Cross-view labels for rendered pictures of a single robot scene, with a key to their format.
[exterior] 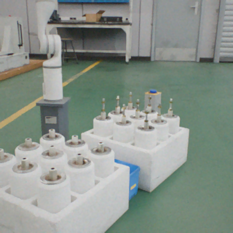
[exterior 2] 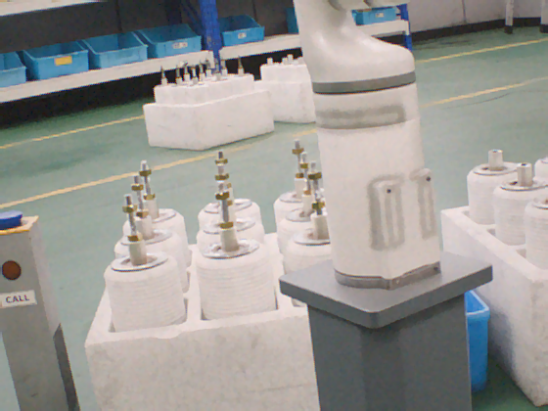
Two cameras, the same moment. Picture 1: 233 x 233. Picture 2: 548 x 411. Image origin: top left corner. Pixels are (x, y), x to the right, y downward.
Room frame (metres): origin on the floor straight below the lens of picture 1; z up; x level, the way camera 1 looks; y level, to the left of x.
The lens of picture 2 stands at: (2.03, 0.86, 0.56)
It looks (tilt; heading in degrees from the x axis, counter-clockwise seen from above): 13 degrees down; 232
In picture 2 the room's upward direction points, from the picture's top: 8 degrees counter-clockwise
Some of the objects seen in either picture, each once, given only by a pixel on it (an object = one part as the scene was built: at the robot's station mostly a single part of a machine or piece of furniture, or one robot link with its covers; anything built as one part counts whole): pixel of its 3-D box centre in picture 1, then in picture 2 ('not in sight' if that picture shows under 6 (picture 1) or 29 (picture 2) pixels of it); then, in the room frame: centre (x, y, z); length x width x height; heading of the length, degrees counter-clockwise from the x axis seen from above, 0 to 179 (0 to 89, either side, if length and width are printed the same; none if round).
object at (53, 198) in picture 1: (54, 205); not in sight; (0.75, 0.17, 0.16); 0.10 x 0.10 x 0.18
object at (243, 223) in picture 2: (137, 117); (229, 226); (1.36, -0.11, 0.25); 0.08 x 0.08 x 0.01
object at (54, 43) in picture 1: (51, 52); (352, 3); (1.50, 0.32, 0.54); 0.09 x 0.09 x 0.17; 22
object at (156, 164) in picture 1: (136, 147); (245, 332); (1.36, -0.11, 0.09); 0.39 x 0.39 x 0.18; 54
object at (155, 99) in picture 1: (151, 119); (32, 335); (1.64, -0.22, 0.16); 0.07 x 0.07 x 0.31; 54
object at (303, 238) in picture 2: (103, 118); (322, 236); (1.34, 0.05, 0.25); 0.08 x 0.08 x 0.01
